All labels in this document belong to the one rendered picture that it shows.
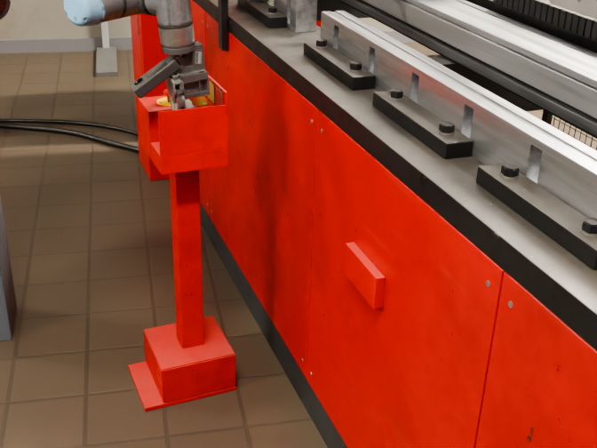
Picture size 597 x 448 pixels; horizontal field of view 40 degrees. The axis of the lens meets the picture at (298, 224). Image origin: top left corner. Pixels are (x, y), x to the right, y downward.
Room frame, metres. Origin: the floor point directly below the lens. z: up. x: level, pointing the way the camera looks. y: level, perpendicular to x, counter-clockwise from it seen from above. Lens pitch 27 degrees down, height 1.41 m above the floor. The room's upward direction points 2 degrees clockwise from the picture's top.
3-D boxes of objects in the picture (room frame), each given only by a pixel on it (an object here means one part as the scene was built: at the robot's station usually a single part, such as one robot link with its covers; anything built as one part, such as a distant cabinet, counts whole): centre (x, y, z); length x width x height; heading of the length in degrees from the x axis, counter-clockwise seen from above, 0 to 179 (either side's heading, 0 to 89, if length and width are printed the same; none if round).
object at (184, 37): (1.78, 0.28, 0.96); 0.08 x 0.08 x 0.05
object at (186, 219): (1.83, 0.28, 0.39); 0.06 x 0.06 x 0.54; 24
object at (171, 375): (1.82, 0.31, 0.06); 0.25 x 0.20 x 0.12; 114
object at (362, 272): (1.42, -0.13, 0.58); 0.15 x 0.02 x 0.07; 21
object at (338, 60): (1.84, -0.08, 0.89); 0.30 x 0.05 x 0.03; 21
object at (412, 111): (1.47, -0.22, 0.89); 0.30 x 0.05 x 0.03; 21
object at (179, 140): (1.83, 0.28, 0.75); 0.20 x 0.16 x 0.18; 24
